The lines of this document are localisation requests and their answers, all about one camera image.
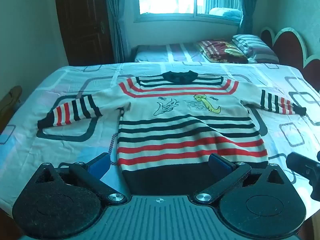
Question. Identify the blue curtain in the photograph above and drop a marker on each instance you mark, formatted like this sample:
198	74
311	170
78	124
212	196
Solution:
247	5
116	17

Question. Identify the rounded wooden board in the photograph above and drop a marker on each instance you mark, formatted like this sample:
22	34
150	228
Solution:
10	100

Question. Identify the striped knit sweater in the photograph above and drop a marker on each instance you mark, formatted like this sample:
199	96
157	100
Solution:
175	135

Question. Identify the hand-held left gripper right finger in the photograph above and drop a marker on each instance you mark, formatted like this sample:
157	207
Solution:
217	165

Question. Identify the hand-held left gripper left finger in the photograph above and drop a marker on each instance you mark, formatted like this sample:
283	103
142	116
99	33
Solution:
100	166

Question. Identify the light blue quilt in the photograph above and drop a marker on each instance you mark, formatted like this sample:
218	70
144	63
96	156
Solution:
225	12

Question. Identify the red scalloped headboard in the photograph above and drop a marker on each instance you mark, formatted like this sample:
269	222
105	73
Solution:
287	47

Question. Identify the striped pillow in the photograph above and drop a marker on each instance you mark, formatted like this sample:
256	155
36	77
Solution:
252	46

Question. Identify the dark wooden door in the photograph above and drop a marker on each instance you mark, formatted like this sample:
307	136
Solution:
82	25

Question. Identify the folded maroon printed blanket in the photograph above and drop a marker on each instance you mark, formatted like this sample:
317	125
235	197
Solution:
220	51

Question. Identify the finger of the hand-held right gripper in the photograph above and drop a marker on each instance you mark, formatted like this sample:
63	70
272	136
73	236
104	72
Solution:
300	165

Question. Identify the bed with striped sheet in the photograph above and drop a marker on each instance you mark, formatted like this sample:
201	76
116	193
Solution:
175	52

